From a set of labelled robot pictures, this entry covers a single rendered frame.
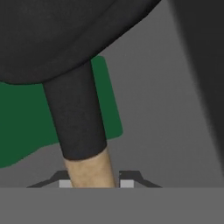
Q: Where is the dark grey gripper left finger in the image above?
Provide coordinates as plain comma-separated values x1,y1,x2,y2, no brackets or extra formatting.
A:
26,170,74,189

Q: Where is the green sponge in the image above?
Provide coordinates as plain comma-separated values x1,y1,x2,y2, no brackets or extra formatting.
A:
0,55,124,170

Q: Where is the black pan with wooden handle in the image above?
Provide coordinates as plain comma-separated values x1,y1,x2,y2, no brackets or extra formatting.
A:
0,0,163,189

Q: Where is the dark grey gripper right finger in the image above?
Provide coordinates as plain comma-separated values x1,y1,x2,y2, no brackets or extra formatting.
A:
117,170,163,189

